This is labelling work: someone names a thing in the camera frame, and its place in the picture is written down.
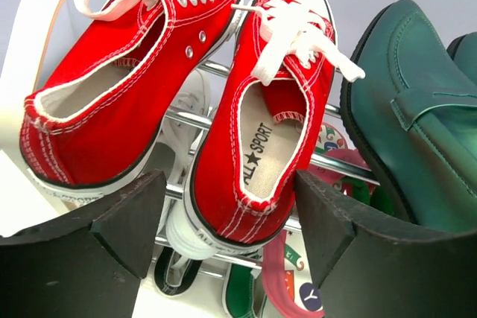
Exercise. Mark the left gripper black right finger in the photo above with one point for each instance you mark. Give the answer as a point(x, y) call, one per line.
point(366, 263)

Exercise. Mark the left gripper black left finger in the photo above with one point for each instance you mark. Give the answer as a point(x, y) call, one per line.
point(86, 263)

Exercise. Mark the pink kids sandal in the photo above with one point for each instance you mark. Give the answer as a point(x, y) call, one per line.
point(332, 144)
point(286, 279)

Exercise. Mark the green canvas sneaker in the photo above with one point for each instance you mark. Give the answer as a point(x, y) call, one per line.
point(243, 294)

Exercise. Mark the green metallic loafer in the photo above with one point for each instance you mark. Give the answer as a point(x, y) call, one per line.
point(413, 120)
point(463, 52)

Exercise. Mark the cream shoe shelf with rods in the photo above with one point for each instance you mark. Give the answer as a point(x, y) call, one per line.
point(21, 71)

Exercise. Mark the right black sneaker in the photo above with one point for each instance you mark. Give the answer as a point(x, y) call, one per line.
point(174, 274)

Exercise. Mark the left red canvas sneaker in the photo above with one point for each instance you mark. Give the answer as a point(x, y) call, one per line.
point(92, 127)

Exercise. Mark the red canvas sneaker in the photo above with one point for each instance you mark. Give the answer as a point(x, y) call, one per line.
point(92, 127)
point(239, 192)

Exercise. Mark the right red canvas sneaker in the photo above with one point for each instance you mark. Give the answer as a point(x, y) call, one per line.
point(239, 192)

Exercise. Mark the left white sneaker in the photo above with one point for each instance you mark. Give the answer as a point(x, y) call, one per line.
point(171, 153)

